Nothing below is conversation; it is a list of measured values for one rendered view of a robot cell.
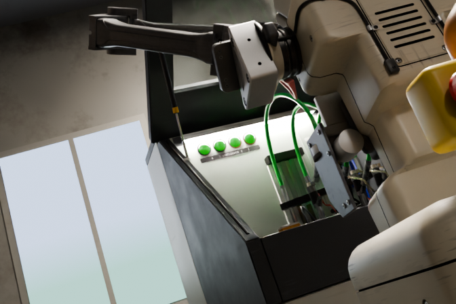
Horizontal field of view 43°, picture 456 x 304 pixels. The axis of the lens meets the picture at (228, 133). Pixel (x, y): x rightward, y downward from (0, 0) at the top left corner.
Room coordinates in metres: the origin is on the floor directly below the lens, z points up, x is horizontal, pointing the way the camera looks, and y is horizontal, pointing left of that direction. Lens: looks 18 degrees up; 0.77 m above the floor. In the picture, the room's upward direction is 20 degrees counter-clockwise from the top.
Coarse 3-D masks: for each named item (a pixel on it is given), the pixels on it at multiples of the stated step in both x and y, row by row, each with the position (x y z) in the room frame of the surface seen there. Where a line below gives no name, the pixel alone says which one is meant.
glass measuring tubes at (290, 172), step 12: (276, 156) 2.01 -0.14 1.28; (288, 156) 2.02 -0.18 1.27; (288, 168) 2.05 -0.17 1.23; (300, 168) 2.06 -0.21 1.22; (276, 180) 2.03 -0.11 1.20; (288, 180) 2.02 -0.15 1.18; (300, 180) 2.03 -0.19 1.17; (276, 192) 2.03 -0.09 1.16; (288, 192) 2.04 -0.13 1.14; (300, 192) 2.05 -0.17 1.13; (312, 204) 2.06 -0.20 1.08; (288, 216) 2.03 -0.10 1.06; (300, 216) 2.04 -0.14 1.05
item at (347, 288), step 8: (328, 288) 1.46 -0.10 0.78; (336, 288) 1.47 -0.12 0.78; (344, 288) 1.47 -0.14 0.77; (352, 288) 1.48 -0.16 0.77; (312, 296) 1.44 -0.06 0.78; (320, 296) 1.45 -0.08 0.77; (328, 296) 1.46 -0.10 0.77; (336, 296) 1.46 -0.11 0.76; (344, 296) 1.47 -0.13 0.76; (352, 296) 1.48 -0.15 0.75
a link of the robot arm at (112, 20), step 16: (96, 16) 1.08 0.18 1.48; (112, 16) 1.12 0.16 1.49; (96, 32) 1.10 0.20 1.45; (112, 32) 1.08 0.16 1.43; (128, 32) 1.07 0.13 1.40; (144, 32) 1.05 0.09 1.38; (160, 32) 1.04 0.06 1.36; (176, 32) 1.03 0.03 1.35; (208, 32) 1.00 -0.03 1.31; (224, 32) 0.98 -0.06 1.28; (96, 48) 1.12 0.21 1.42; (112, 48) 1.16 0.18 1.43; (144, 48) 1.07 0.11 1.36; (160, 48) 1.06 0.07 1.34; (176, 48) 1.04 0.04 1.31; (192, 48) 1.03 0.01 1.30; (208, 48) 1.01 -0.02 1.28
